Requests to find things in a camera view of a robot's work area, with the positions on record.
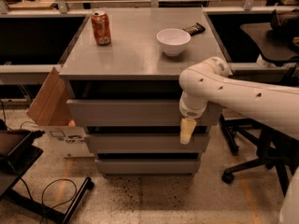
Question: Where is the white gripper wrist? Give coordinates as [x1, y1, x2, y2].
[179, 91, 207, 145]

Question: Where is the grey top drawer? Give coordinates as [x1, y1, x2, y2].
[65, 98, 224, 128]

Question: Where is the grey drawer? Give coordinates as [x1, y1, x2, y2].
[95, 159, 201, 175]
[65, 98, 224, 128]
[85, 133, 209, 153]

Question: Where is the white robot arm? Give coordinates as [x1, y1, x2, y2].
[178, 57, 299, 224]

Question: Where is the grey drawer cabinet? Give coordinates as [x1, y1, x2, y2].
[58, 7, 234, 176]

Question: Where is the grey bottom drawer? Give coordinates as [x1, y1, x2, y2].
[95, 159, 201, 175]

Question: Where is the grey middle drawer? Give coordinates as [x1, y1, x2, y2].
[85, 133, 209, 153]

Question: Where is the white bowl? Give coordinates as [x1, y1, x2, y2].
[156, 28, 191, 57]

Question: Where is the black snack bar wrapper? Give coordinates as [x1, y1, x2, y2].
[183, 22, 206, 36]

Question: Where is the orange fruit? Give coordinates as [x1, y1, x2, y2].
[68, 119, 76, 127]

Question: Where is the white printed box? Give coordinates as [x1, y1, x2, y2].
[44, 126, 93, 158]

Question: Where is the black office chair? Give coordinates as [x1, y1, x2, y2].
[220, 8, 299, 192]

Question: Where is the orange soda can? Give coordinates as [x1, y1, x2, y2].
[91, 10, 111, 46]

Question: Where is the brown cardboard box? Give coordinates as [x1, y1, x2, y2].
[26, 68, 72, 126]

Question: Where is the black laptop stand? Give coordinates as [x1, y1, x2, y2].
[0, 130, 94, 224]

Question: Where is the black floor cable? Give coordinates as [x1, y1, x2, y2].
[38, 178, 78, 224]

